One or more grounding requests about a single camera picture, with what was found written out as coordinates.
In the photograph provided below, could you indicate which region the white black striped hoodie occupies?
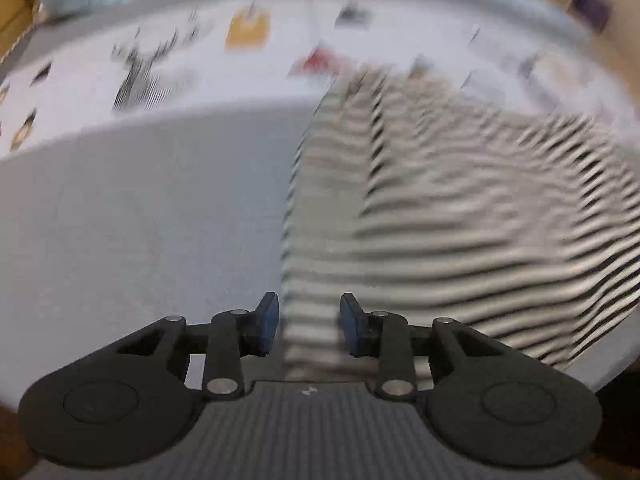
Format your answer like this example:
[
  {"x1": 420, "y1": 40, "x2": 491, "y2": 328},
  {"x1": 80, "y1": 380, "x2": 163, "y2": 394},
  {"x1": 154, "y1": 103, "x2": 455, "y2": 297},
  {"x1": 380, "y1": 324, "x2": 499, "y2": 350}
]
[{"x1": 279, "y1": 66, "x2": 640, "y2": 382}]

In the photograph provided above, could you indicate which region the purple box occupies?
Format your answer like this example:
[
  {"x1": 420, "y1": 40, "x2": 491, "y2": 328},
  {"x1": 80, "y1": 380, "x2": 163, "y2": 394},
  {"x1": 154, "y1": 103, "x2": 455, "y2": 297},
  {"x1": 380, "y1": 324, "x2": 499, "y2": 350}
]
[{"x1": 571, "y1": 0, "x2": 614, "y2": 32}]

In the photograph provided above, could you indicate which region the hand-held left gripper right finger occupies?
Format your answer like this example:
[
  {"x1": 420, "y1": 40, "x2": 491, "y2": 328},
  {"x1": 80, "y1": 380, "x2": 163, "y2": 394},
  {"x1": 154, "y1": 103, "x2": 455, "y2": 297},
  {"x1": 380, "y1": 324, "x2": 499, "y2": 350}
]
[{"x1": 340, "y1": 292, "x2": 506, "y2": 401}]

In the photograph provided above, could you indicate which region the grey deer print bed sheet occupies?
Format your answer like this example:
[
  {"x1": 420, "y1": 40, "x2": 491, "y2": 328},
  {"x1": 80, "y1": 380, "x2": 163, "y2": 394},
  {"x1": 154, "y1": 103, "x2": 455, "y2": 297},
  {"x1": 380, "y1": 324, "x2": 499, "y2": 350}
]
[{"x1": 0, "y1": 0, "x2": 640, "y2": 411}]

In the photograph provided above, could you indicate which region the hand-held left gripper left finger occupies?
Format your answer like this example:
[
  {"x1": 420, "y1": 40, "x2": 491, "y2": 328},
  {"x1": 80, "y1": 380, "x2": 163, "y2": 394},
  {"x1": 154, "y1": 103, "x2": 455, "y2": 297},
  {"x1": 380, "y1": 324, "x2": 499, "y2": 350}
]
[{"x1": 116, "y1": 292, "x2": 281, "y2": 401}]

